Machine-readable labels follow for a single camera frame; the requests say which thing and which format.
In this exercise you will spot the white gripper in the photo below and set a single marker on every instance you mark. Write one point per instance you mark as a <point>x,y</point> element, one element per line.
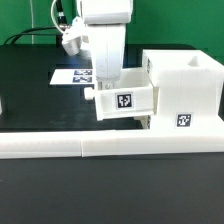
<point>107,44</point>

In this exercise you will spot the white drawer box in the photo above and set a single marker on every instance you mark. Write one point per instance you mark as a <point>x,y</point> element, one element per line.
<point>131,96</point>
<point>144,120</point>

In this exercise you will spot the white front drawer box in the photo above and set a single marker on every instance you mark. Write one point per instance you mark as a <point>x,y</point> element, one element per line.
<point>144,120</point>

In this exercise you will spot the white drawer cabinet housing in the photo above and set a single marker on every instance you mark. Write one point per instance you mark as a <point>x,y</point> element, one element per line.
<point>188,86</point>

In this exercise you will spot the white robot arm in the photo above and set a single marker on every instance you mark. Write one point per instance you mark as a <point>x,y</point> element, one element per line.
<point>105,21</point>

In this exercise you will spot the white marker sheet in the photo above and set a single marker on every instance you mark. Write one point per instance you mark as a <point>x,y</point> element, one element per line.
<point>72,77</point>

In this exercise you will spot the white L-shaped fence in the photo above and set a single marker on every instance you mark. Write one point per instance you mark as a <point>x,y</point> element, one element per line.
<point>200,137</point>

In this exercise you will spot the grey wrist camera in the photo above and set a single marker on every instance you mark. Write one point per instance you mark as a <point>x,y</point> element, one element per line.
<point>75,38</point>

